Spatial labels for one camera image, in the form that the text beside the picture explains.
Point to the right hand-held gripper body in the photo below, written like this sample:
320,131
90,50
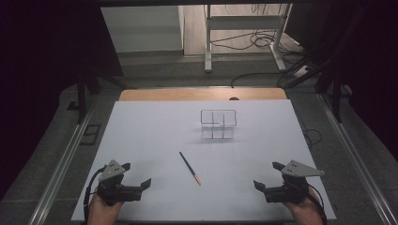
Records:
289,192

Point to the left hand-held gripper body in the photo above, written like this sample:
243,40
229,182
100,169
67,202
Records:
117,192

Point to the clear plastic organizer box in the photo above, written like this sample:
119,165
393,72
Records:
218,125

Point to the person's left hand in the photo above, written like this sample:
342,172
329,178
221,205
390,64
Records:
103,214

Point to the person's right hand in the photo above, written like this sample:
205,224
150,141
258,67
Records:
306,212

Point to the white board sheet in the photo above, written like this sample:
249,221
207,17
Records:
162,131

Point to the black metal stand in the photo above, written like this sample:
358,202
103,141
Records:
337,97
82,100

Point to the wooden table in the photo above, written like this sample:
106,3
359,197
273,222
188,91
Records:
175,94

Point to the white power strip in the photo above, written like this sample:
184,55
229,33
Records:
301,71

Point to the black rectangular floor frame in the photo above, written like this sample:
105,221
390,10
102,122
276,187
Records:
90,134

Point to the aluminium rail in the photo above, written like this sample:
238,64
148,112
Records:
62,165
353,156

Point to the white metal desk frame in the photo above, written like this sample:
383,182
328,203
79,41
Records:
208,47

